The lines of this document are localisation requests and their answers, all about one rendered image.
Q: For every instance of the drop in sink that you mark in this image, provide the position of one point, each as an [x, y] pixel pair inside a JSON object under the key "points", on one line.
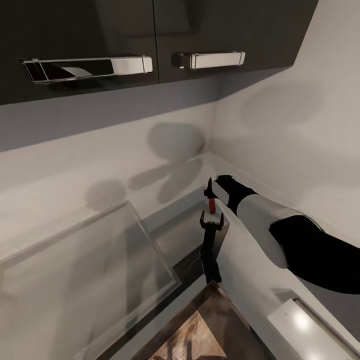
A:
{"points": [[74, 294]]}

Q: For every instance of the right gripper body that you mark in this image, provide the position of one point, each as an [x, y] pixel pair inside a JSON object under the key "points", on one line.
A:
{"points": [[210, 194]]}

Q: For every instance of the cabinet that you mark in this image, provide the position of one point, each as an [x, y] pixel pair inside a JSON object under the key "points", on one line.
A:
{"points": [[59, 48]]}

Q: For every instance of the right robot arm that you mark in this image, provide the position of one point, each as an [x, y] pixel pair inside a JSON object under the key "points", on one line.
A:
{"points": [[328, 267]]}

